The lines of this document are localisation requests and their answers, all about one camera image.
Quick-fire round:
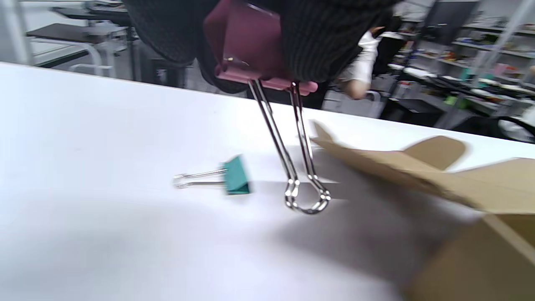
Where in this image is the person's left hand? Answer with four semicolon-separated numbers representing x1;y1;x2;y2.
123;0;402;94

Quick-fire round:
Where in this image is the dark brown desk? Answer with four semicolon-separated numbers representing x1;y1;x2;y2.
25;23;128;67

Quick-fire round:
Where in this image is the grey storage shelving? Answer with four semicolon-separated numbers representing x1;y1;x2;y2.
389;0;535;130

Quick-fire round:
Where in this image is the pink binder clip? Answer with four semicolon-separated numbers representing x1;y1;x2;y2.
204;0;331;215

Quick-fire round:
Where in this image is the black computer tower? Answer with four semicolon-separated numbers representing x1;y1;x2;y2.
130;38;189;89

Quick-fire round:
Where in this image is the brown cardboard mailer box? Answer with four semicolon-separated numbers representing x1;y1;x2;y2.
309;121;535;301

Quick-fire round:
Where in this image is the teal binder clip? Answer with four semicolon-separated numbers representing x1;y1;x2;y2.
173;156;251;196

